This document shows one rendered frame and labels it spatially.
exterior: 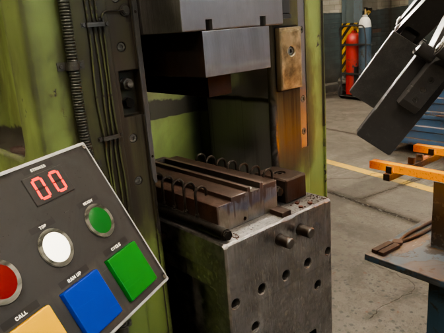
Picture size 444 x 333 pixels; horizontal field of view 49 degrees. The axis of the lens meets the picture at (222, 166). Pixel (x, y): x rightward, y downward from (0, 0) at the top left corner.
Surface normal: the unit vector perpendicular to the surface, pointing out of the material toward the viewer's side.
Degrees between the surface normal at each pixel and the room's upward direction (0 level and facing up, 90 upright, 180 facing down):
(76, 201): 60
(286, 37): 90
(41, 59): 90
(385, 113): 95
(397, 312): 0
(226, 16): 90
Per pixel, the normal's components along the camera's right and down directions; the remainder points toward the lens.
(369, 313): -0.07, -0.96
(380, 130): -0.20, 0.37
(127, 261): 0.76, -0.44
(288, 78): 0.66, 0.16
